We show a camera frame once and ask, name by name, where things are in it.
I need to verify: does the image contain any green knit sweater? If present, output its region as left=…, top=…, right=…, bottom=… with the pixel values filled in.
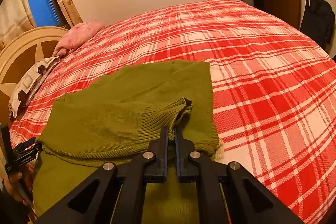
left=33, top=60, right=219, bottom=215

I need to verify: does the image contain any person's left hand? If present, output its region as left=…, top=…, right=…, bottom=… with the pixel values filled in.
left=2, top=160, right=36, bottom=223

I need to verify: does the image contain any white patterned pillow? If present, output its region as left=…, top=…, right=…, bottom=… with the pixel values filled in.
left=9, top=56, right=60, bottom=119

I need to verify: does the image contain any cream wooden headboard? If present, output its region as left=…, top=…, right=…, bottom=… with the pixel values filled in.
left=1, top=26, right=68, bottom=124

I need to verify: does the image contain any red plaid bed cover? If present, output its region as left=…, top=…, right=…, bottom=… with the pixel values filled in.
left=10, top=0, right=335, bottom=223

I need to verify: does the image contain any pink pillow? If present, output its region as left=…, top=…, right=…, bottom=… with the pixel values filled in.
left=52, top=22, right=105, bottom=57

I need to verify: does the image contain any beige patterned left curtain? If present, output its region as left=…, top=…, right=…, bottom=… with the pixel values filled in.
left=0, top=0, right=37, bottom=51

